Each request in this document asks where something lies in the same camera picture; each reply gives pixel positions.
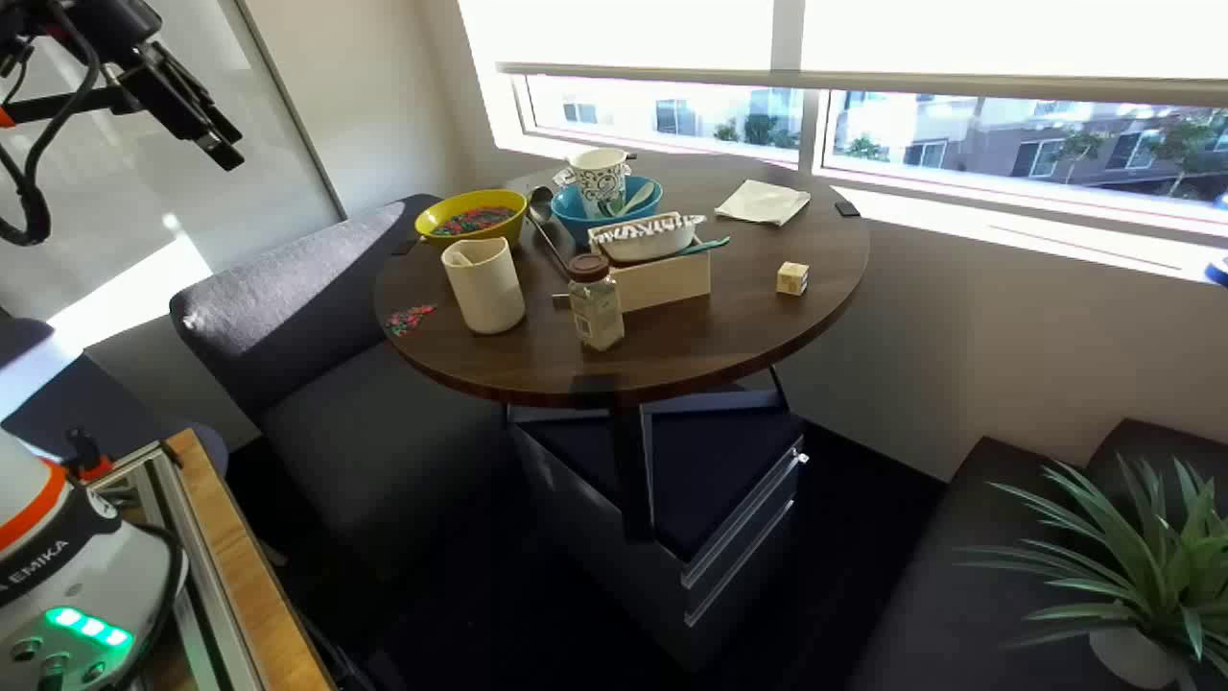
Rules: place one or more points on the dark bench seat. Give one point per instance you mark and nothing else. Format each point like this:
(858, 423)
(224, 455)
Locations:
(944, 601)

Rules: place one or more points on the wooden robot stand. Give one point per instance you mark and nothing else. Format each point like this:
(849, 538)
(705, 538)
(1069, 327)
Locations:
(250, 590)

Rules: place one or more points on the cream wooden box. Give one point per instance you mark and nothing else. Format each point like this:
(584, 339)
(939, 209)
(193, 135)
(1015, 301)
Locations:
(656, 287)

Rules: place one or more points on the patterned paper cup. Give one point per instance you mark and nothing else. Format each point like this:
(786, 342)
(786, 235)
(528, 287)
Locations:
(596, 177)

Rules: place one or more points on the yellow bowl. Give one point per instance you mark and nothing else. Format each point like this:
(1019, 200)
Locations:
(468, 215)

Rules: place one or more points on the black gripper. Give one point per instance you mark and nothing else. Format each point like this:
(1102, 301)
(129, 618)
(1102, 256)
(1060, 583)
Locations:
(156, 80)

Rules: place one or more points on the grey sofa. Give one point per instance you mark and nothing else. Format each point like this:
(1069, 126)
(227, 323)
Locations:
(359, 435)

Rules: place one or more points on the spice jar with brown lid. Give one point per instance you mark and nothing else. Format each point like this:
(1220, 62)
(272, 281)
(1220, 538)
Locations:
(596, 313)

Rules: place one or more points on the blue bowl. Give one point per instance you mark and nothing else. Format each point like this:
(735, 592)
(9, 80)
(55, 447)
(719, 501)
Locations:
(638, 204)

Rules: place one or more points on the colourful confetti patch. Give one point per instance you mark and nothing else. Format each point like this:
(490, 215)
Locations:
(408, 319)

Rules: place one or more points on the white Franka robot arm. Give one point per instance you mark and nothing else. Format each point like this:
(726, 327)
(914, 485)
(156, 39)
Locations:
(64, 561)

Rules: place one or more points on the small cream cube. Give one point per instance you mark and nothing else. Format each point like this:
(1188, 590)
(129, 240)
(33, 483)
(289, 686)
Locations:
(793, 277)

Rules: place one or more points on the blue patterned paper plate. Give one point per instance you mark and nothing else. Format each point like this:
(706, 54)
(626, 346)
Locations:
(638, 235)

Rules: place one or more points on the white paper napkin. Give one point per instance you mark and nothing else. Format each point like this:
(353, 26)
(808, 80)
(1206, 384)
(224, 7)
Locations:
(762, 200)

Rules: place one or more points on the white window frame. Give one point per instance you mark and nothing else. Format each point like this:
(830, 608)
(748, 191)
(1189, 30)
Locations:
(815, 139)

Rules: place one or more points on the grey filing cabinet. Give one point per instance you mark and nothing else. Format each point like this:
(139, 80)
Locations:
(713, 514)

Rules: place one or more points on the green potted plant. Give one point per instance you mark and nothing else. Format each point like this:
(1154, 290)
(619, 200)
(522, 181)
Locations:
(1154, 577)

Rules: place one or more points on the teal stick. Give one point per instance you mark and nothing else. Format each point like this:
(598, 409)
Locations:
(710, 245)

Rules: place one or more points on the black table pedestal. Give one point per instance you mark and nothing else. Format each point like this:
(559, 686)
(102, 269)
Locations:
(629, 462)

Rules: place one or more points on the small black object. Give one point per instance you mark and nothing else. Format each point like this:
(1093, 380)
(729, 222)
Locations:
(847, 209)

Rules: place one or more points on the silver ladle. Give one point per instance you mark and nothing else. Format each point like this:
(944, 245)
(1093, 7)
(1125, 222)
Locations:
(547, 226)

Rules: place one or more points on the white pitcher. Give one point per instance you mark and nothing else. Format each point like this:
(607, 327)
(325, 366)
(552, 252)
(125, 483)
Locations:
(483, 290)

